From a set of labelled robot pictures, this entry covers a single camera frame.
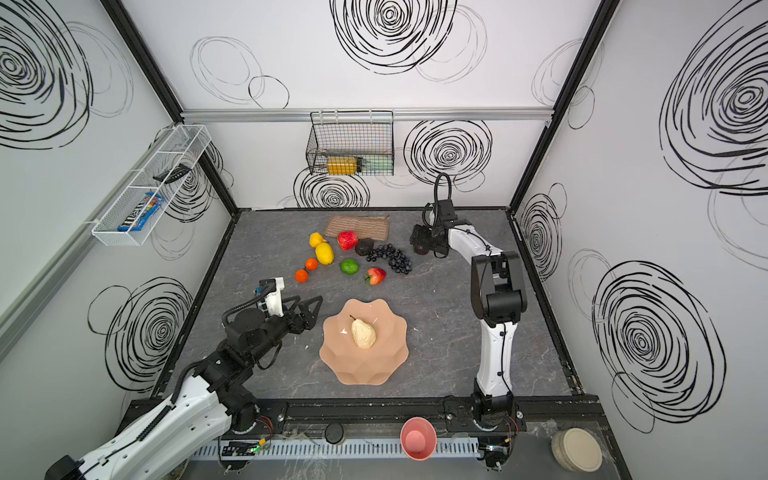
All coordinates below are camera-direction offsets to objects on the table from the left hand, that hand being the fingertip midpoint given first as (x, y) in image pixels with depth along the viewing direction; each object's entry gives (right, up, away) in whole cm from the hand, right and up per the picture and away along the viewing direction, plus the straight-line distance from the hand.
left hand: (313, 298), depth 76 cm
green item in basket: (+16, +37, +10) cm, 42 cm away
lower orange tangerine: (-10, +3, +22) cm, 24 cm away
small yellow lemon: (-6, +15, +29) cm, 34 cm away
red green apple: (+15, +3, +20) cm, 25 cm away
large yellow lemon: (-3, +10, +25) cm, 27 cm away
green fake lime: (+6, +6, +22) cm, 24 cm away
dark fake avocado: (+11, +13, +27) cm, 32 cm away
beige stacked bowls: (+60, -30, -13) cm, 69 cm away
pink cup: (+27, -32, -6) cm, 42 cm away
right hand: (+31, +15, +25) cm, 43 cm away
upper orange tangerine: (-7, +6, +25) cm, 27 cm away
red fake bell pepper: (+5, +15, +28) cm, 32 cm away
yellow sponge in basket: (+6, +37, +11) cm, 39 cm away
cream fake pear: (+13, -11, +5) cm, 17 cm away
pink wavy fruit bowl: (+13, -20, +4) cm, 24 cm away
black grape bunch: (+22, +8, +23) cm, 33 cm away
